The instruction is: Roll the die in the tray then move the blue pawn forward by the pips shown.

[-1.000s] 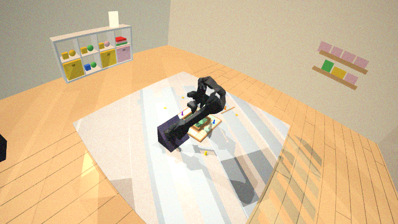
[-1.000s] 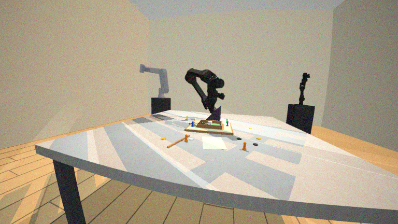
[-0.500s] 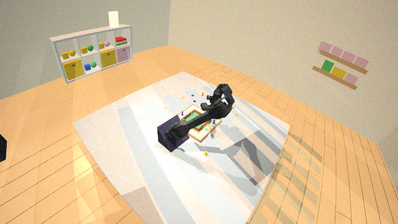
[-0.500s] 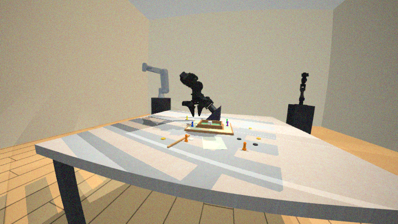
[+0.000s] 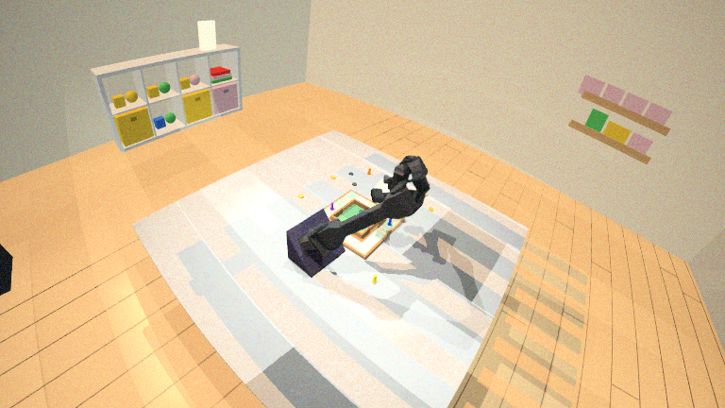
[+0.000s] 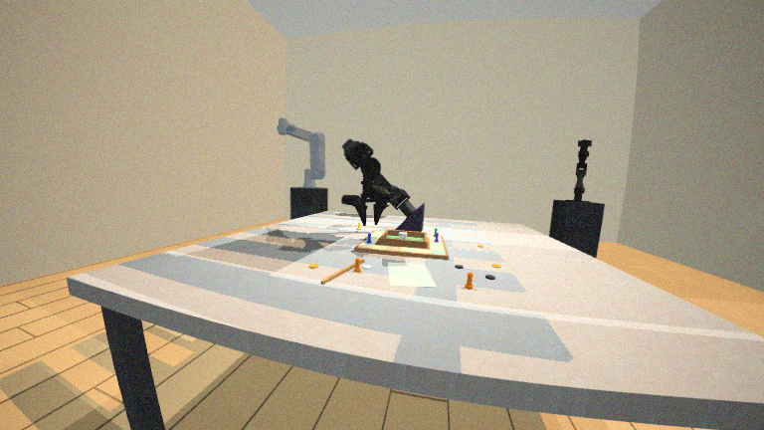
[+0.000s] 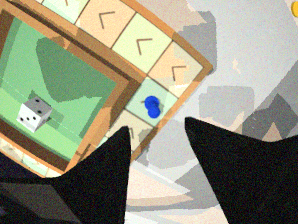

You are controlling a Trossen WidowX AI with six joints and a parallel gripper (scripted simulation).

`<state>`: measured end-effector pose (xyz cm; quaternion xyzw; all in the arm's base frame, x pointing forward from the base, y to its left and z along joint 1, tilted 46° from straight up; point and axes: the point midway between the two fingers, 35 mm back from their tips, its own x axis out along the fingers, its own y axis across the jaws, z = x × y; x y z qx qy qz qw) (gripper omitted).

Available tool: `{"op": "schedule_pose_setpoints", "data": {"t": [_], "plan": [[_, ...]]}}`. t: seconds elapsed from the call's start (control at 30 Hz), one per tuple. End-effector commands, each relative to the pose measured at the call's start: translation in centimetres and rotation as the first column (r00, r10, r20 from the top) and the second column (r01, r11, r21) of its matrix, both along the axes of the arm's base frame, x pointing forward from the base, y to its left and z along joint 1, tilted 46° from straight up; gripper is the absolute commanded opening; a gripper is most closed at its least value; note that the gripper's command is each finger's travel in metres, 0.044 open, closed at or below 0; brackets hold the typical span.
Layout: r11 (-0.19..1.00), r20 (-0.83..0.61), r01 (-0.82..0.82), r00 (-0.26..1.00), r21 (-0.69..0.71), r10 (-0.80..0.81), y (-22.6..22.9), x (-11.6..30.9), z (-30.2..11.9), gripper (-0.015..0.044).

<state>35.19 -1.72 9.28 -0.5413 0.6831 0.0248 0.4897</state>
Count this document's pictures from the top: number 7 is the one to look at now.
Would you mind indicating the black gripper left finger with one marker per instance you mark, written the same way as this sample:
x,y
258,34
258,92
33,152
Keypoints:
x,y
92,192

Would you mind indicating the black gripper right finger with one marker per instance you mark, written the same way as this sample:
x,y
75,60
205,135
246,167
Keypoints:
x,y
244,172

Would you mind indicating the blue pawn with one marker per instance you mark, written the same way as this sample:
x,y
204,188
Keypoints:
x,y
151,103

